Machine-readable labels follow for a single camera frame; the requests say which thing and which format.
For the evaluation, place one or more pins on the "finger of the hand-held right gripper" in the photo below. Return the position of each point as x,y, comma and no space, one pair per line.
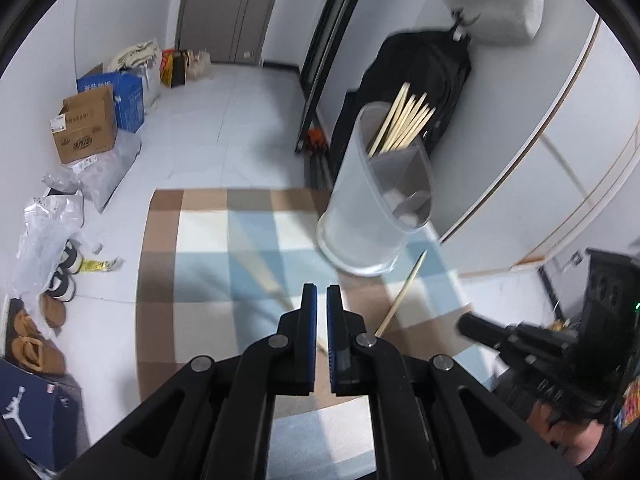
525,347

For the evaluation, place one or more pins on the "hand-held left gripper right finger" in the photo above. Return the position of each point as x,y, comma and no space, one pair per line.
333,335

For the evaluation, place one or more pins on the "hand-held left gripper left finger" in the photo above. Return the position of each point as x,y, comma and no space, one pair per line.
311,335

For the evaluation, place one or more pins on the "single wooden chopstick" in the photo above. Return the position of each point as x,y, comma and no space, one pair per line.
400,300

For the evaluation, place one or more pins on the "white plastic utensil holder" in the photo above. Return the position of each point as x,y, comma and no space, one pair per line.
360,220

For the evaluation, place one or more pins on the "bundle of wooden chopsticks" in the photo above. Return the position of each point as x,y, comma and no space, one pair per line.
400,120

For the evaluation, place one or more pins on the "person's right hand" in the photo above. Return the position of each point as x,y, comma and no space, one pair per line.
570,435

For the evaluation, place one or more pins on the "checked blue brown cloth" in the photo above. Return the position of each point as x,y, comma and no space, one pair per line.
200,270

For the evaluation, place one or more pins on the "black folded stand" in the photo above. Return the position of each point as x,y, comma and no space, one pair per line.
319,172

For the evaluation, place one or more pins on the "white wardrobe with wood trim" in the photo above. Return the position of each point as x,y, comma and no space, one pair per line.
575,160

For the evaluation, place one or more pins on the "orange and black tool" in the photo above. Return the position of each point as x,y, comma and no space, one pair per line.
315,139

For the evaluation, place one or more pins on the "yellow wrapper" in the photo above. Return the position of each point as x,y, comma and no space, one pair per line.
97,265

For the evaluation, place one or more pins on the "tan suede boot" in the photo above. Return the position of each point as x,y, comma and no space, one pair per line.
37,355
25,322
52,310

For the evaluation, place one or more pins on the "grey plastic mailing bag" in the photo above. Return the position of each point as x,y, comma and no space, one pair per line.
107,170

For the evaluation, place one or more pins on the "black backpack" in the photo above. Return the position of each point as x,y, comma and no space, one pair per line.
415,65

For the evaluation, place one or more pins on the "crumpled clear plastic bags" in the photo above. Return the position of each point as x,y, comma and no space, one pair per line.
45,240

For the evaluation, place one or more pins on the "dark blue shoebox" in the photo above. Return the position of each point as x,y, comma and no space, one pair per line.
32,410

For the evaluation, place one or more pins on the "beige shopping bag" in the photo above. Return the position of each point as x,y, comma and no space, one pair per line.
199,65

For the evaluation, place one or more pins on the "blue cardboard box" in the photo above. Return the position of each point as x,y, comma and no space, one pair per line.
130,105

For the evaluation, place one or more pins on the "white plastic bag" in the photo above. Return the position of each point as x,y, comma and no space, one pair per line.
150,85

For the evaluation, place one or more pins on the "red and yellow bag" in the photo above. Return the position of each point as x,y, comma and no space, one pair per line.
172,70

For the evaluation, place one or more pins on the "black framed glass door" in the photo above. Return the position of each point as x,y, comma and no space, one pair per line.
330,35

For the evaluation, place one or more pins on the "brown cardboard box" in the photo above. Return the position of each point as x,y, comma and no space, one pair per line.
82,130

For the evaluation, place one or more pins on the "cream folded cloth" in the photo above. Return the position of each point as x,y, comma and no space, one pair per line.
132,55

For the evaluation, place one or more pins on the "grey double door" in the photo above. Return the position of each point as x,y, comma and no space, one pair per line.
215,10

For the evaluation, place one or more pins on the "metal wall hook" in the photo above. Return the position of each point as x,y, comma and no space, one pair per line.
462,22

